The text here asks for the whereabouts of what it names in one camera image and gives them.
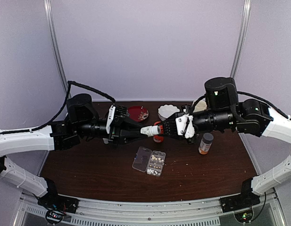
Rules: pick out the beige pills in organizer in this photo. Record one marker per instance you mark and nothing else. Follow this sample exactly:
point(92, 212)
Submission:
point(157, 161)

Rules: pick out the cream ribbed mug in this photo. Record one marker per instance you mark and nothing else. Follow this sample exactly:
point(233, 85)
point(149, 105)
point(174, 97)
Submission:
point(200, 106)

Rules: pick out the amber bottle grey cap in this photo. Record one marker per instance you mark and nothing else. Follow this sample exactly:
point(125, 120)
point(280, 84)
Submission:
point(205, 143)

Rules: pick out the red patterned plate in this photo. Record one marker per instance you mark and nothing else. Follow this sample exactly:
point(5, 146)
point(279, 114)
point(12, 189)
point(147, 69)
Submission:
point(138, 113)

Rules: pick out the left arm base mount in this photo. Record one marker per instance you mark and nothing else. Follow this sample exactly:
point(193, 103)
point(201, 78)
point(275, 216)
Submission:
point(62, 204)

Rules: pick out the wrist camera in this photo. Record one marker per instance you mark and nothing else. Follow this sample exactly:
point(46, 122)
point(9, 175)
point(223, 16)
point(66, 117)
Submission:
point(182, 128)
point(114, 113)

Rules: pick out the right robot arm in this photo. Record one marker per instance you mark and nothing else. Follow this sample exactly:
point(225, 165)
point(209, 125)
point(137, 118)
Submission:
point(255, 116)

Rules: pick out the circuit board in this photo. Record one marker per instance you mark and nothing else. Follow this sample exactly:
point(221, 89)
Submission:
point(244, 216)
point(54, 216)

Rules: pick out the aluminium front rail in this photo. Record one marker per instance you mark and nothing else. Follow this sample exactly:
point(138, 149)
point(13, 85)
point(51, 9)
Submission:
point(203, 212)

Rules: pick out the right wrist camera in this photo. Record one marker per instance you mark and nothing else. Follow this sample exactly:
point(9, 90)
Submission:
point(182, 128)

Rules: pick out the aluminium frame post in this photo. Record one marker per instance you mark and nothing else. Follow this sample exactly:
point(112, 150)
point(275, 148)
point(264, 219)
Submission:
point(241, 38)
point(54, 41)

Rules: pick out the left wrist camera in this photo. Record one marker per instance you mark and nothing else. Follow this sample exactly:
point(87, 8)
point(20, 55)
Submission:
point(114, 113)

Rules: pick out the clear pill organizer box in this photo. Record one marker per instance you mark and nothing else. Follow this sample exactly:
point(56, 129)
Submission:
point(142, 159)

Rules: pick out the orange pill bottle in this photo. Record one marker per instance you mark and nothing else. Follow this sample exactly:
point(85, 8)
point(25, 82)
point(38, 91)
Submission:
point(158, 139)

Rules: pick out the left aluminium frame post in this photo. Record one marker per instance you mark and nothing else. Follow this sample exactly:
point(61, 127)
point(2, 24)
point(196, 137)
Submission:
point(54, 41)

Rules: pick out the white pills in organizer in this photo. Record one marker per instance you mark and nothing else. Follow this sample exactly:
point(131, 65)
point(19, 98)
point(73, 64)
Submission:
point(155, 172)

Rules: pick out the right circuit board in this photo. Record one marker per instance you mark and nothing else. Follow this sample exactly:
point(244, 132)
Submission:
point(244, 216)

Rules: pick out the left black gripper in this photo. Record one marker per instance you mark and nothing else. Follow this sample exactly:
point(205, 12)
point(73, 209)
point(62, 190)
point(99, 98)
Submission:
point(118, 133)

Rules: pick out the right aluminium frame post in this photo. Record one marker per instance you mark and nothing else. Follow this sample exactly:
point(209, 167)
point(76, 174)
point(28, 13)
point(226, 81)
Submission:
point(241, 38)

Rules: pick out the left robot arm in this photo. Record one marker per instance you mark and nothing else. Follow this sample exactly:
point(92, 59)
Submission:
point(82, 122)

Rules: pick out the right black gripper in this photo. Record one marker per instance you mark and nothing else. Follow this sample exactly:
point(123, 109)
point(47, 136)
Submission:
point(174, 117)

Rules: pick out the small white pill bottle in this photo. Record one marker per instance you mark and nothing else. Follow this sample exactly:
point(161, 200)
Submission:
point(151, 131)
point(105, 140)

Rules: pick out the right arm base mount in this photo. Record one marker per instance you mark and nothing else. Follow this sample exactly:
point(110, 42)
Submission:
point(238, 202)

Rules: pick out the left circuit board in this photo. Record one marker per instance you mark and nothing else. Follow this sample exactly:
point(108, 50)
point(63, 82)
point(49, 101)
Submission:
point(54, 216)

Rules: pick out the white fluted bowl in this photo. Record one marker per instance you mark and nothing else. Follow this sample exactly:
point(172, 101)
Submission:
point(166, 111)

